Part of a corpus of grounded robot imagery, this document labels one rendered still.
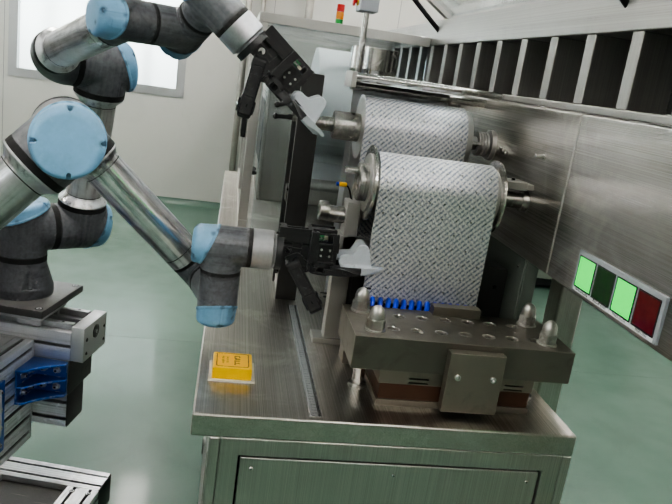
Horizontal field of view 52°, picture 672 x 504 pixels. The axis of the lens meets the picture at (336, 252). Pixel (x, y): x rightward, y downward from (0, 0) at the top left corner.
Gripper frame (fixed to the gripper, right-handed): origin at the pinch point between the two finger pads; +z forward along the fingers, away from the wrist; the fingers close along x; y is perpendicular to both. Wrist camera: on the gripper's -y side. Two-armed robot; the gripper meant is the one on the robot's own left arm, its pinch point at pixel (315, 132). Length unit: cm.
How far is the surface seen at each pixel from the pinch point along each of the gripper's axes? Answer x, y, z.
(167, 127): 547, -109, -19
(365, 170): -3.0, 2.3, 11.5
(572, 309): 7, 16, 70
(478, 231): -6.5, 10.8, 34.9
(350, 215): 0.4, -5.8, 17.1
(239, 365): -19.5, -37.3, 18.7
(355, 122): 21.8, 7.8, 7.7
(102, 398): 138, -143, 42
